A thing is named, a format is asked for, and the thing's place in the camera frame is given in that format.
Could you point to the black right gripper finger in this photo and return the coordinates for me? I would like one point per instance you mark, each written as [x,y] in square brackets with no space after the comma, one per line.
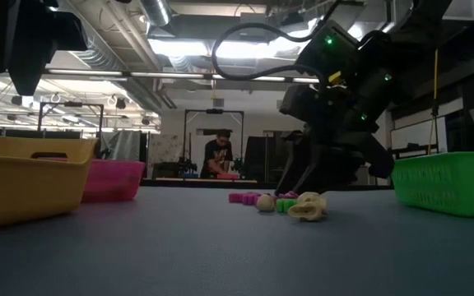
[292,164]
[327,174]

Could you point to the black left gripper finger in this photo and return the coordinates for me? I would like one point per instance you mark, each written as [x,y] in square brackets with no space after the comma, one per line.
[23,70]
[41,66]

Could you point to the small black robot arm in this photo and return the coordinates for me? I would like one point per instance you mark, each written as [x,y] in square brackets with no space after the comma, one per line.
[187,166]

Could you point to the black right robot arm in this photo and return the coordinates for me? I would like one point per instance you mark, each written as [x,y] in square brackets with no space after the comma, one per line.
[405,24]

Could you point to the small robot arm green light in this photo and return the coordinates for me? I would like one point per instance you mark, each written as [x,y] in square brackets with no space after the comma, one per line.
[239,164]

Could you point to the pink figure toy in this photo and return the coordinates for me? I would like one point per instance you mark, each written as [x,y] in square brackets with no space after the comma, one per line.
[236,198]
[251,199]
[289,195]

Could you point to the black equipment cabinet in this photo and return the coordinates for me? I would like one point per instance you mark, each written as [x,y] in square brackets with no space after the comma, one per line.
[257,160]

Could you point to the green figure toy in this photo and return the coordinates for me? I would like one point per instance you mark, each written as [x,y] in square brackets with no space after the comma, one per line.
[286,205]

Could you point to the long fluorescent light fixture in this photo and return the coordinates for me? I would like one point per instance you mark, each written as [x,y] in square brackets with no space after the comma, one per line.
[85,72]

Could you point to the white board panel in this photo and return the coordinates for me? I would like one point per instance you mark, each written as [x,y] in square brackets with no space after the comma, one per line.
[414,133]

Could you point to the pink tray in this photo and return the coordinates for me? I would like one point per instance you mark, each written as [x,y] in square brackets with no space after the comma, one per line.
[226,176]

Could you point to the yellow label tag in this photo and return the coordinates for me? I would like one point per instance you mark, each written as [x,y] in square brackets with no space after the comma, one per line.
[335,77]

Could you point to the person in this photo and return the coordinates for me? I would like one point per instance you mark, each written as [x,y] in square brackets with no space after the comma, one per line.
[216,154]

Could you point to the green plastic basket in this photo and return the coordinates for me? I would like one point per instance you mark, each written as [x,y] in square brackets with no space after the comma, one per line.
[438,181]

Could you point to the white hanging cloth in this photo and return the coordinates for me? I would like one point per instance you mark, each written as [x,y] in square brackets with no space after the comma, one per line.
[198,152]

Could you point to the grey hanging cloth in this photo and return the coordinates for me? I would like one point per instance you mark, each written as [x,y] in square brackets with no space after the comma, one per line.
[122,144]

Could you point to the orange-yellow plastic bin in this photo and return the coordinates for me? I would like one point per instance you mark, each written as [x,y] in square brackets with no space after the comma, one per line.
[23,189]

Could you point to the pink plastic bowl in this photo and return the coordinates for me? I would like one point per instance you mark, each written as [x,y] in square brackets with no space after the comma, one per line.
[113,181]

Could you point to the bright ceiling light panel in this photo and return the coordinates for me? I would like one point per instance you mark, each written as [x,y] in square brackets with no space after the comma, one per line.
[179,47]

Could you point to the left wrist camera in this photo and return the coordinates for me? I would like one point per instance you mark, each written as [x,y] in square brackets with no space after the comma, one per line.
[72,30]

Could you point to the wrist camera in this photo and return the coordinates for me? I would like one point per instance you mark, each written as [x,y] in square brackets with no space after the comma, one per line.
[72,30]
[300,103]

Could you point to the black pipe frame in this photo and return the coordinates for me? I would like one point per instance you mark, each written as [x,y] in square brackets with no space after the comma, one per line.
[70,104]

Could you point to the silver ribbed ventilation duct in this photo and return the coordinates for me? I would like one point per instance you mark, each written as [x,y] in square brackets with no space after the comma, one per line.
[97,49]

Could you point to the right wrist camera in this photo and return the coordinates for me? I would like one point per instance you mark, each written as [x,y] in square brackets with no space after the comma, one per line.
[300,103]

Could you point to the tall black gantry frame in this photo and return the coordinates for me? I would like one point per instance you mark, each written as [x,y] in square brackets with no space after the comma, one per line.
[214,111]

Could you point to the round silver duct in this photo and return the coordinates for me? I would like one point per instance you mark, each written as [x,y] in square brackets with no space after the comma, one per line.
[156,12]

